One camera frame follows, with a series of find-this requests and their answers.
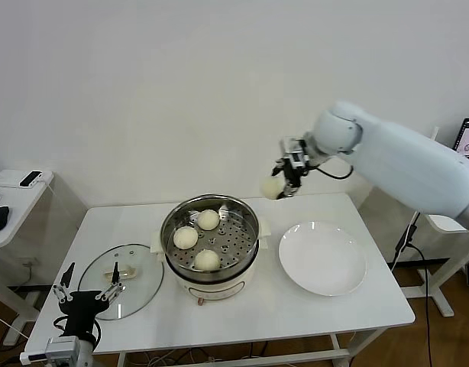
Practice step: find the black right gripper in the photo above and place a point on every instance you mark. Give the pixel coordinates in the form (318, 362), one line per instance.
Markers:
(295, 174)

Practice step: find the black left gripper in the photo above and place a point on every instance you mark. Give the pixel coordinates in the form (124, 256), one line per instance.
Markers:
(81, 309)

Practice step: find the white steamed baozi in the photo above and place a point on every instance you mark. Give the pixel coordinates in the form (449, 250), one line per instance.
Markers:
(272, 188)
(185, 238)
(208, 219)
(207, 260)

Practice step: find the round glass lid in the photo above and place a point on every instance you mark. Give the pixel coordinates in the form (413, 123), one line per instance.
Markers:
(139, 283)

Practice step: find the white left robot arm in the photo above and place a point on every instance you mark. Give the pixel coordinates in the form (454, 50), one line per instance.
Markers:
(83, 353)

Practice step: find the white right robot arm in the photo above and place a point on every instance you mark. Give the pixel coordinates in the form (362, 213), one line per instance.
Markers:
(402, 160)

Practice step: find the stainless steel steamer basket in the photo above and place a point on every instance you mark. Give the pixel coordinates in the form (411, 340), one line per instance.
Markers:
(234, 244)

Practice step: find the white round plate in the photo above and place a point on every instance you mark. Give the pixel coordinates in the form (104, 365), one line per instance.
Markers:
(322, 260)

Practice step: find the white side table with mouse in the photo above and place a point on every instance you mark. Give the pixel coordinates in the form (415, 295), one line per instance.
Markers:
(17, 214)

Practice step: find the black white phone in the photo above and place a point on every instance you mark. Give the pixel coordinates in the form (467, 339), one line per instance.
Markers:
(30, 179)

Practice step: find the cream electric cooker base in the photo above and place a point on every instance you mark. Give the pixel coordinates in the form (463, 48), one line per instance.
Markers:
(219, 286)

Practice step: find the flat white box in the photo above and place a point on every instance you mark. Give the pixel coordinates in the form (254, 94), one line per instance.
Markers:
(5, 179)

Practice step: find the white drinking straw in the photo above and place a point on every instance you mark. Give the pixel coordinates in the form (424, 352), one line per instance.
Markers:
(435, 134)

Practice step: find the white side table with cup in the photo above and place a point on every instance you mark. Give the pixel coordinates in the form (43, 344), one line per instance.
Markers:
(444, 223)

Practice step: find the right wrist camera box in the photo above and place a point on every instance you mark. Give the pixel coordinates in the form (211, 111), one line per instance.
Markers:
(288, 145)

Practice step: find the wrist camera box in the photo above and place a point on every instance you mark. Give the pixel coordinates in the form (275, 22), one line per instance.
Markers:
(288, 145)
(59, 348)

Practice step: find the white wall socket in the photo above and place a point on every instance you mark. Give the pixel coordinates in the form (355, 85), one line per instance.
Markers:
(28, 263)

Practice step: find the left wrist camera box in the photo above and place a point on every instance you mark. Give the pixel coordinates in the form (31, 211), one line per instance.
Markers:
(59, 348)

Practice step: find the white main table frame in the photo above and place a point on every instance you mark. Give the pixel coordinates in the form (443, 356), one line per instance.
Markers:
(339, 344)

